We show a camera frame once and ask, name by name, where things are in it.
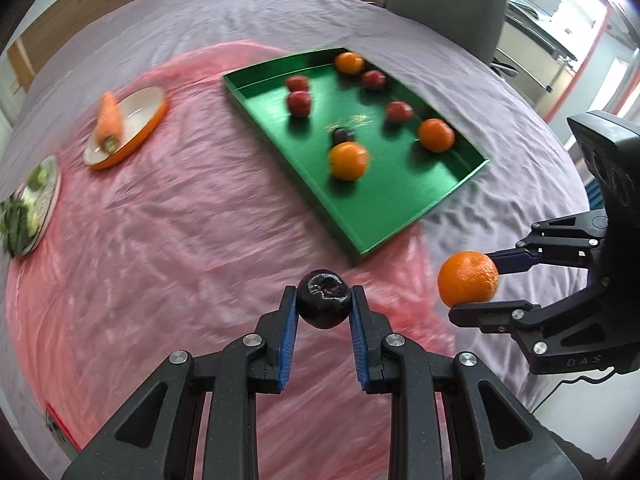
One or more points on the carrot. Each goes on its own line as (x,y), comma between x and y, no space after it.
(109,120)

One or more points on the white desk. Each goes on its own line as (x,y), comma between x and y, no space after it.
(550,20)

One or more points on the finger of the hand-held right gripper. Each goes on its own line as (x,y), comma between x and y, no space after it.
(490,317)
(520,261)

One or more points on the dark purple plum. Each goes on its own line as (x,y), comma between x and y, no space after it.
(344,135)
(322,305)

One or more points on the red plastic sheet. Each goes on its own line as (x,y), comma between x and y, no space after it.
(175,235)

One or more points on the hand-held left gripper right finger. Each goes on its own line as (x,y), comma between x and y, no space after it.
(361,340)

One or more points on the bok choy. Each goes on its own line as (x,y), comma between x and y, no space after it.
(20,215)

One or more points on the small orange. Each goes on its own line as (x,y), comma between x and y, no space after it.
(468,279)

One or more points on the red apple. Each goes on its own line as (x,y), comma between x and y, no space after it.
(299,103)
(399,112)
(373,80)
(297,82)

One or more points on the grey chair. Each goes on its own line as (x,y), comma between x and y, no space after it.
(445,5)

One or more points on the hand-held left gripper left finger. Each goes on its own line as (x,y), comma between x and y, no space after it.
(289,340)

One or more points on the wooden headboard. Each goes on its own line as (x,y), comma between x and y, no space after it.
(100,5)

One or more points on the green tray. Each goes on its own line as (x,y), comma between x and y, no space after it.
(400,185)

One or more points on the white plate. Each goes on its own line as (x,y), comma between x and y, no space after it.
(50,195)

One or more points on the orange oval dish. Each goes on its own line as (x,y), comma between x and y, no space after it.
(140,120)

